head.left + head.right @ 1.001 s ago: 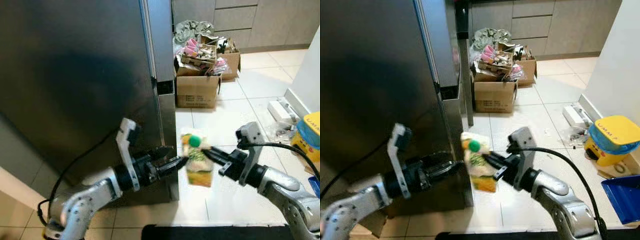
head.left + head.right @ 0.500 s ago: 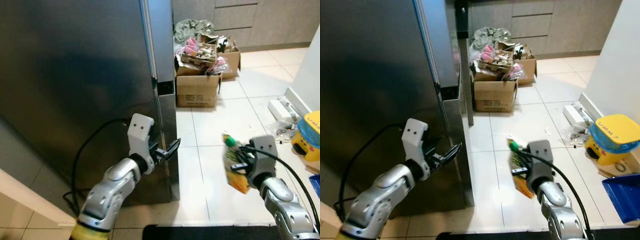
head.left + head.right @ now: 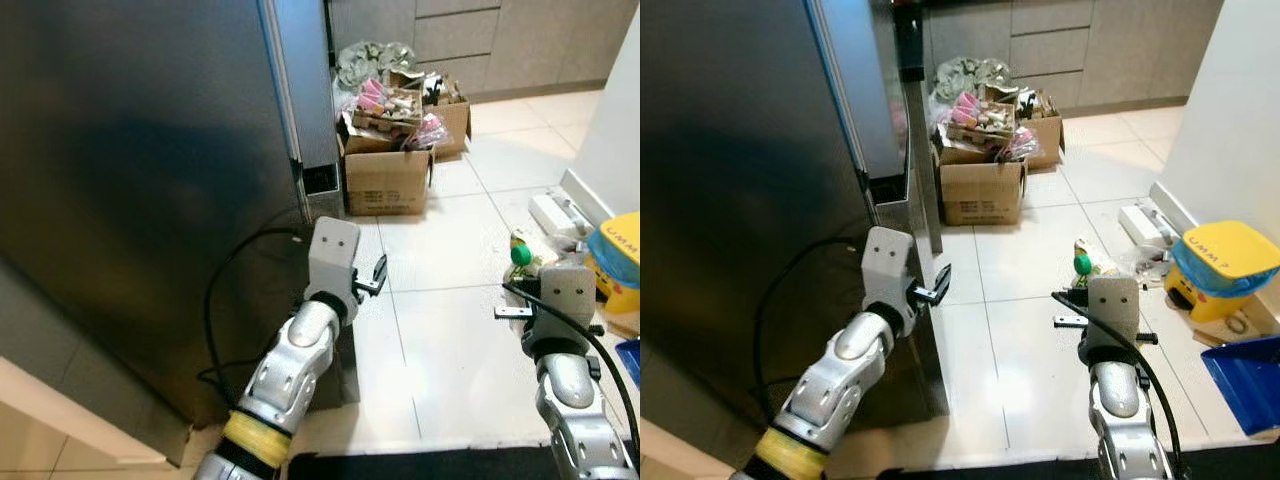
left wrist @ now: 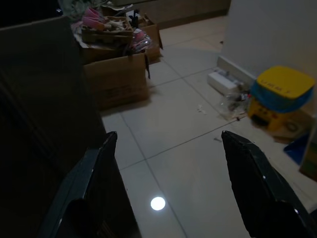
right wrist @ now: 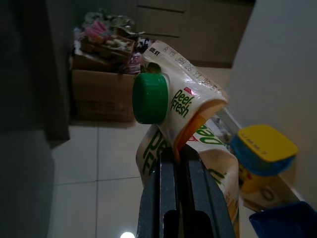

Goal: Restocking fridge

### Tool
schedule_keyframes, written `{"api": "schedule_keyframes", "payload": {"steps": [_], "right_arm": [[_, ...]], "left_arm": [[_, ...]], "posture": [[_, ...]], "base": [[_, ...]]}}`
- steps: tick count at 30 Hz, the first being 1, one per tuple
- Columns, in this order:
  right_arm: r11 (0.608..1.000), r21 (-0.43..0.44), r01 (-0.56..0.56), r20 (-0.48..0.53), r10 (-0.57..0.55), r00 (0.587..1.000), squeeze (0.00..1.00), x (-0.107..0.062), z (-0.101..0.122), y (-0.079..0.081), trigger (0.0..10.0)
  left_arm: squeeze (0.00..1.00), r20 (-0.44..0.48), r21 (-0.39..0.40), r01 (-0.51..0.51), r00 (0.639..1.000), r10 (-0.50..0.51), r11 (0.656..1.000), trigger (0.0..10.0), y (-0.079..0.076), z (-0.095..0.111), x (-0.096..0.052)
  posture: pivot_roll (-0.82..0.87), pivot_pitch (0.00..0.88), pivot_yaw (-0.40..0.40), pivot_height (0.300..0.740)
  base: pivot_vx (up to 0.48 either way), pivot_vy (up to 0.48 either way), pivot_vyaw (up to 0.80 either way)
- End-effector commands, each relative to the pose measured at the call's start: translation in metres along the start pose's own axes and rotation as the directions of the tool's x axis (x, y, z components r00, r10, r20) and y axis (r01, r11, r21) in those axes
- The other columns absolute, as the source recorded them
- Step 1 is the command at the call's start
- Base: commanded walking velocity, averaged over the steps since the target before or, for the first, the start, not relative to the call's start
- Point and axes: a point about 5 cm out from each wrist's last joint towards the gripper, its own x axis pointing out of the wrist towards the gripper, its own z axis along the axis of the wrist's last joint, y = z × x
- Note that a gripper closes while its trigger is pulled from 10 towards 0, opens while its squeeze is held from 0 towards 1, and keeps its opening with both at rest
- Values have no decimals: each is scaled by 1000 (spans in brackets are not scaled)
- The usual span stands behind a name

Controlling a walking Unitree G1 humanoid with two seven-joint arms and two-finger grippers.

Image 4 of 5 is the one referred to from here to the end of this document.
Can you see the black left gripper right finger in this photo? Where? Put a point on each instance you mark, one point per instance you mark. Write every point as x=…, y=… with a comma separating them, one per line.
x=260, y=193

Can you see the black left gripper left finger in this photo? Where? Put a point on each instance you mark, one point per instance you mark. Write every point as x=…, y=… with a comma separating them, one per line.
x=81, y=193

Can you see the blue dustpan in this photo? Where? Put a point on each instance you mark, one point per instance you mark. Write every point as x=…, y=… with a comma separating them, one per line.
x=297, y=151

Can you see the flat cardboard sheet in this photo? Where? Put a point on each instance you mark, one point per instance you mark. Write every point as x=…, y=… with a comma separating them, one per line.
x=292, y=131

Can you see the clear plastic rubbish bag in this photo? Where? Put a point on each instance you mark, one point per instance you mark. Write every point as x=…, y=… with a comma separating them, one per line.
x=235, y=102

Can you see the blue bin liner bag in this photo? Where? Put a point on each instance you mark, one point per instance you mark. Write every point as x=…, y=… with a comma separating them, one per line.
x=272, y=99

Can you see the yellow trash bin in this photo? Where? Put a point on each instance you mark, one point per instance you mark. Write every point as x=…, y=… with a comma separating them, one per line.
x=284, y=79

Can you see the white flat box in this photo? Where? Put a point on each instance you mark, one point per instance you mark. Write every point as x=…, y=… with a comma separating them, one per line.
x=223, y=81

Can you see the large printed cardboard box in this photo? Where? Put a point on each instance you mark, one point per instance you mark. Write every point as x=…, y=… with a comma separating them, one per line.
x=116, y=79

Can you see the black topped grey kitchen counter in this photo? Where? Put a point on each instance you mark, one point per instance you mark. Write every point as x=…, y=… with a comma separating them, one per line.
x=42, y=54

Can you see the cardboard tray of odds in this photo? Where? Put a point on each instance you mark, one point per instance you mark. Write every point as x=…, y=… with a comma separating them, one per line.
x=109, y=33

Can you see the pink items in plastic wrap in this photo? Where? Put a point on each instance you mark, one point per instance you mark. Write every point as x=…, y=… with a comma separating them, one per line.
x=141, y=41

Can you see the small open cardboard box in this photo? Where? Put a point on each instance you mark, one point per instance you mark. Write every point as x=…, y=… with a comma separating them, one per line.
x=152, y=37

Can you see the pink sandals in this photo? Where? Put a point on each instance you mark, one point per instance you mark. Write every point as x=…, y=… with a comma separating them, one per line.
x=91, y=19

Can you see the crumpled clear plastic bag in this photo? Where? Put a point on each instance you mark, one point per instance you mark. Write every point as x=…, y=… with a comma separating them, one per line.
x=74, y=7

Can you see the brown kitchen floor cabinets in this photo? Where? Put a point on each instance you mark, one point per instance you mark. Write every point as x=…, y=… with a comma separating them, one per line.
x=183, y=10

